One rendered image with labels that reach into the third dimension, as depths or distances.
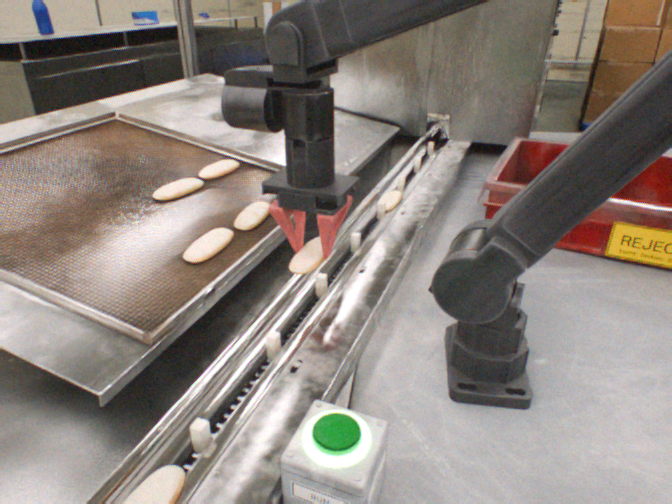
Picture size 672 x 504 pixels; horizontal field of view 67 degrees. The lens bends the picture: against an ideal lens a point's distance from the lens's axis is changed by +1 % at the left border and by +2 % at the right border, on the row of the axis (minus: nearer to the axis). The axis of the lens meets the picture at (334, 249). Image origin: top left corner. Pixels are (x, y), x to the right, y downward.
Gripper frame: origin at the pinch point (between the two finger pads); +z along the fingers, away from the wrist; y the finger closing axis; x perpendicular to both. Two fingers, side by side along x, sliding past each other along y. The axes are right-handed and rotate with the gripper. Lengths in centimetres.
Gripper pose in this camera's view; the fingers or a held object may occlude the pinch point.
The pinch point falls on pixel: (312, 248)
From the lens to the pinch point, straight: 63.3
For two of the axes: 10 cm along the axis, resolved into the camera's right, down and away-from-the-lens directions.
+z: 0.1, 8.9, 4.6
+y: -9.3, -1.7, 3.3
